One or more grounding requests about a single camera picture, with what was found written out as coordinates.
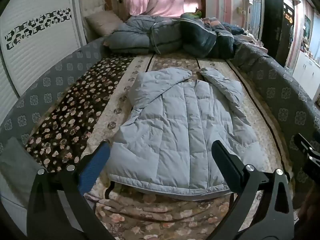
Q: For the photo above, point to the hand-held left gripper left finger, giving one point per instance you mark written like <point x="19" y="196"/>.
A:
<point x="96" y="165"/>

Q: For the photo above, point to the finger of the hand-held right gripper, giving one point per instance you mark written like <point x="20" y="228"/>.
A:
<point x="311" y="155"/>

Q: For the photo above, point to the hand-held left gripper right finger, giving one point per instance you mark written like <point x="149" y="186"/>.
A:
<point x="226" y="163"/>

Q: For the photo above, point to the white towel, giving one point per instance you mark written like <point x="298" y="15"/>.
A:
<point x="175" y="130"/>

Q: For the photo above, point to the beige floral blanket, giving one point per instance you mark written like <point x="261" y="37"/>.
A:
<point x="75" y="120"/>

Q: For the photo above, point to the grey patterned bedspread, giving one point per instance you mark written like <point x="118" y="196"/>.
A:
<point x="282" y="92"/>

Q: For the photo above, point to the white cabinet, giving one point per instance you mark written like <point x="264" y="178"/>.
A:
<point x="305" y="70"/>

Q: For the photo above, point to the dark teal quilt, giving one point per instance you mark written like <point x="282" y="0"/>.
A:
<point x="200" y="40"/>

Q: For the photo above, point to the grey-blue quilt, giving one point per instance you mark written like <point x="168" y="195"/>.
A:
<point x="135" y="37"/>

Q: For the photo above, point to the black cabinet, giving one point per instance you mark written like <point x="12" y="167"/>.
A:
<point x="275" y="25"/>

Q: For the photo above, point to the blue plaid blanket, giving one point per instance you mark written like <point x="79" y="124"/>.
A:
<point x="225" y="26"/>

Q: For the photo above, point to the beige pillow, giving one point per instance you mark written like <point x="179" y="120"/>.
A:
<point x="102" y="22"/>

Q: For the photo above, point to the green toy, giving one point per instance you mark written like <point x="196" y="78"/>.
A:
<point x="198" y="13"/>

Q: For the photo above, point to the blue hanging cloth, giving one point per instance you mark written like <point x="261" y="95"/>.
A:
<point x="255" y="12"/>

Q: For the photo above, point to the wall picture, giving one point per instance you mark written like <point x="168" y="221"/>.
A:
<point x="307" y="28"/>

